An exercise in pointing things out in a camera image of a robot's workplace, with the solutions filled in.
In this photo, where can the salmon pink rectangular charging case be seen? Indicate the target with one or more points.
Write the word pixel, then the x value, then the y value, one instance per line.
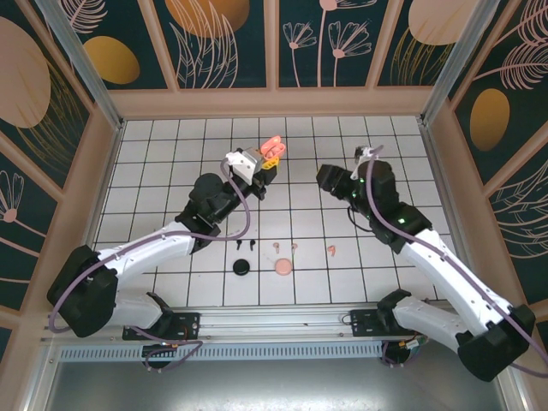
pixel 269 147

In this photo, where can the black round charging case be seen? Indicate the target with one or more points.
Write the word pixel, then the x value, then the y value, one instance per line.
pixel 241 267

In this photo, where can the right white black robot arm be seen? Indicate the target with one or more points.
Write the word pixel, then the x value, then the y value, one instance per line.
pixel 449 278

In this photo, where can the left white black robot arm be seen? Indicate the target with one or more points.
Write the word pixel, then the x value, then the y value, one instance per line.
pixel 145 257

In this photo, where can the grey metal sheet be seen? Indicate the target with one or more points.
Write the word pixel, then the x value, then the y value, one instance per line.
pixel 274 389

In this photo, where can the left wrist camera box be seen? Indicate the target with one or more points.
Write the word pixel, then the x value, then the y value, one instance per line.
pixel 246 164

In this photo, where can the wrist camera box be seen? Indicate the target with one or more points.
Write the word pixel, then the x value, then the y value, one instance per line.
pixel 246 164
pixel 363 160

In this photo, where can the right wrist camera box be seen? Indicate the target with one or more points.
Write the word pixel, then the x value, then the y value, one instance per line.
pixel 363 160

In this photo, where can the aluminium side rail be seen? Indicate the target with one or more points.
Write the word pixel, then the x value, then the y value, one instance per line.
pixel 436 171
pixel 107 171

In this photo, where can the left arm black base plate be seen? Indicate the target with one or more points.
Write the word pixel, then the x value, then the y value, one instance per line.
pixel 188 323

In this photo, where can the aluminium corner post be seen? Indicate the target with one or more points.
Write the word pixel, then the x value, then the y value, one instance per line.
pixel 458 64
pixel 83 64

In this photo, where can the aluminium mounting rail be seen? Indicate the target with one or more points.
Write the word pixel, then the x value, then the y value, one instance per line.
pixel 274 321

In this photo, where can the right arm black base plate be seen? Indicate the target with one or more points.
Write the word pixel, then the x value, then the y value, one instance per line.
pixel 364 325

